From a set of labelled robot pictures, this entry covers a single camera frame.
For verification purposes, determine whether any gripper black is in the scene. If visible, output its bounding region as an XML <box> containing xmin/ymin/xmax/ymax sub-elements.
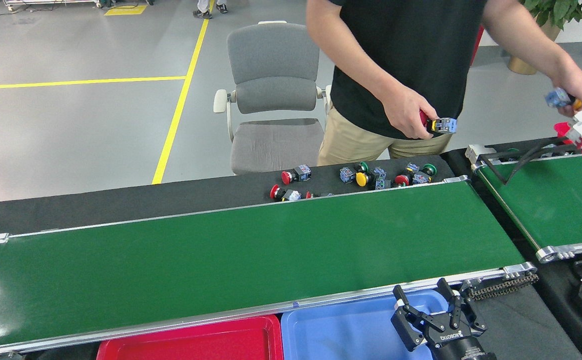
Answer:
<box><xmin>390</xmin><ymin>277</ymin><xmax>496</xmax><ymax>360</ymax></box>

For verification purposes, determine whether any yellow push button switch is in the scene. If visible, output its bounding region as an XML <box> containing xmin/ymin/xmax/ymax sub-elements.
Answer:
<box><xmin>544</xmin><ymin>87</ymin><xmax>582</xmax><ymax>111</ymax></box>
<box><xmin>339</xmin><ymin>167</ymin><xmax>375</xmax><ymax>188</ymax></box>

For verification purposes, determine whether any blue plastic tray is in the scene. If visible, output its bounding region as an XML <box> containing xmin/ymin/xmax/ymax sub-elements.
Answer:
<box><xmin>281</xmin><ymin>289</ymin><xmax>451</xmax><ymax>360</ymax></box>

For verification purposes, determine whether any green feeder conveyor belt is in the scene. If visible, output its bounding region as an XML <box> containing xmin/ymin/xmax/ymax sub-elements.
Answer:
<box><xmin>465</xmin><ymin>144</ymin><xmax>582</xmax><ymax>264</ymax></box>

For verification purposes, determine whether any long green conveyor belt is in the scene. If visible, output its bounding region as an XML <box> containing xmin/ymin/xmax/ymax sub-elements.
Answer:
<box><xmin>0</xmin><ymin>175</ymin><xmax>539</xmax><ymax>360</ymax></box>

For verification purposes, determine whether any red plastic tray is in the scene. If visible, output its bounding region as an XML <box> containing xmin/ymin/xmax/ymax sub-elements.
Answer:
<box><xmin>96</xmin><ymin>314</ymin><xmax>285</xmax><ymax>360</ymax></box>

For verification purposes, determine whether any person's right hand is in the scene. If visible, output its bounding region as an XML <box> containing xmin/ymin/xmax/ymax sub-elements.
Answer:
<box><xmin>381</xmin><ymin>84</ymin><xmax>440</xmax><ymax>140</ymax></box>

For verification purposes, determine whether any person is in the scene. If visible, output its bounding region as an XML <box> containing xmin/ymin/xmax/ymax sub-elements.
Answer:
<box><xmin>192</xmin><ymin>0</ymin><xmax>229</xmax><ymax>20</ymax></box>
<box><xmin>306</xmin><ymin>0</ymin><xmax>582</xmax><ymax>167</ymax></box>

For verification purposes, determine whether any potted green plant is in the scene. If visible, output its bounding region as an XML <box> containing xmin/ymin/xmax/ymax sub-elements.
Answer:
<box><xmin>507</xmin><ymin>0</ymin><xmax>582</xmax><ymax>76</ymax></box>

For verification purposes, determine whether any grey office chair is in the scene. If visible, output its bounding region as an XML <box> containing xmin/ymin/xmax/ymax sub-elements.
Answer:
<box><xmin>213</xmin><ymin>21</ymin><xmax>332</xmax><ymax>176</ymax></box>

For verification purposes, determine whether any metal equipment cart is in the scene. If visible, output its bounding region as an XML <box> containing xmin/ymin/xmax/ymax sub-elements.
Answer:
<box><xmin>2</xmin><ymin>0</ymin><xmax>154</xmax><ymax>11</ymax></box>

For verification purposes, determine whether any black drive chain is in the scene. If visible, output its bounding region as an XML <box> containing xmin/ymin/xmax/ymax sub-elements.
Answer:
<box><xmin>461</xmin><ymin>272</ymin><xmax>540</xmax><ymax>302</ymax></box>

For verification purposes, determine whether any black cable loop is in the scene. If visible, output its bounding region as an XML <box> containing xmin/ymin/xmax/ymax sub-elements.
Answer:
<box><xmin>477</xmin><ymin>135</ymin><xmax>582</xmax><ymax>186</ymax></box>

